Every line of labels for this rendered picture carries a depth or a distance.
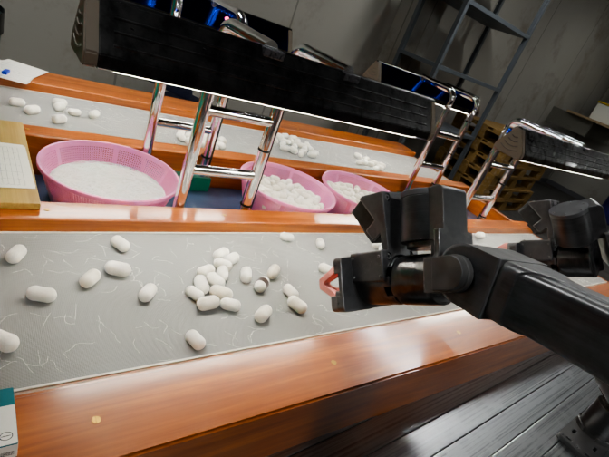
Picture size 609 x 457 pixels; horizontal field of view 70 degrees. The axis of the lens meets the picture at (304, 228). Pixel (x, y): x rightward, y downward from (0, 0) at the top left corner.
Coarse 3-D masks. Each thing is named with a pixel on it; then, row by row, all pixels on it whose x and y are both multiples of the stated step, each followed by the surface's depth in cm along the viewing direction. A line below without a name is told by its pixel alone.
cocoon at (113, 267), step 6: (108, 264) 64; (114, 264) 65; (120, 264) 65; (126, 264) 65; (108, 270) 64; (114, 270) 64; (120, 270) 65; (126, 270) 65; (120, 276) 65; (126, 276) 66
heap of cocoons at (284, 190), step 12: (264, 180) 119; (276, 180) 125; (288, 180) 125; (264, 192) 112; (276, 192) 114; (288, 192) 120; (300, 192) 122; (312, 192) 124; (300, 204) 118; (312, 204) 119
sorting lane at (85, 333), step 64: (0, 256) 61; (64, 256) 65; (128, 256) 71; (192, 256) 77; (256, 256) 85; (320, 256) 94; (0, 320) 52; (64, 320) 55; (128, 320) 59; (192, 320) 63; (320, 320) 74; (384, 320) 81; (0, 384) 45
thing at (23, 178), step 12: (0, 144) 79; (12, 144) 80; (0, 156) 75; (12, 156) 77; (24, 156) 78; (0, 168) 72; (12, 168) 74; (24, 168) 75; (0, 180) 69; (12, 180) 70; (24, 180) 72
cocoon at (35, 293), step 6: (30, 288) 55; (36, 288) 55; (42, 288) 56; (48, 288) 56; (30, 294) 55; (36, 294) 55; (42, 294) 55; (48, 294) 56; (54, 294) 56; (36, 300) 56; (42, 300) 56; (48, 300) 56
